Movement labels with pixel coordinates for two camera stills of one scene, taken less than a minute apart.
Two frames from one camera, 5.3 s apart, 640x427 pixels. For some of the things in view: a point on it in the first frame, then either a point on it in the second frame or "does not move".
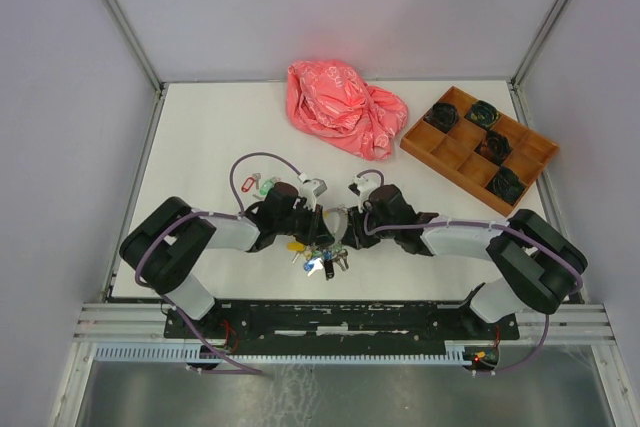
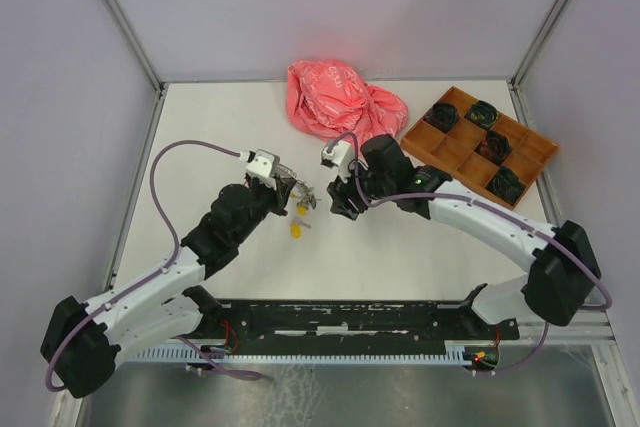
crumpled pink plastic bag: (332, 102) does not move
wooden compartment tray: (488, 154) does not move
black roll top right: (483, 113) does not move
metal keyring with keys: (324, 255) to (306, 191)
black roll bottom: (506, 185) does not move
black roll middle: (495, 147) does not move
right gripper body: (361, 237) to (341, 192)
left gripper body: (303, 224) to (266, 199)
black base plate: (413, 320) does not move
